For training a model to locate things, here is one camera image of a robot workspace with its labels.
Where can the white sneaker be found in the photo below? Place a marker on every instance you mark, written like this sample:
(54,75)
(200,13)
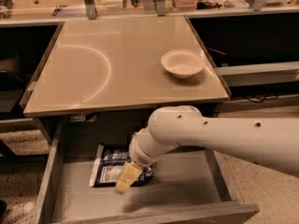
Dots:
(18,212)

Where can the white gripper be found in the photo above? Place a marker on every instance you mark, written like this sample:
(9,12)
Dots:
(139,155)

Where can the open grey top drawer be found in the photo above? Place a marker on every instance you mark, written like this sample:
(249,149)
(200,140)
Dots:
(189,186)

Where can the metal bracket post left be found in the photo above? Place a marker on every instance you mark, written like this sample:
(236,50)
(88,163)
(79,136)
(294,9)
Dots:
(90,9)

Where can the white bowl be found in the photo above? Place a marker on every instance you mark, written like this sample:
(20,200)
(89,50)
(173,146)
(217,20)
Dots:
(182,63)

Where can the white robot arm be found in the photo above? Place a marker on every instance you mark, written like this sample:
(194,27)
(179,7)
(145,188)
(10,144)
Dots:
(271,143)

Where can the grey drawer cabinet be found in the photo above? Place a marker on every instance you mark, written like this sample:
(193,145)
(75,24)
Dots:
(115,64)

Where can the blue chip bag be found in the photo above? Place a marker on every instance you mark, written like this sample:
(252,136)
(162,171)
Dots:
(107,166)

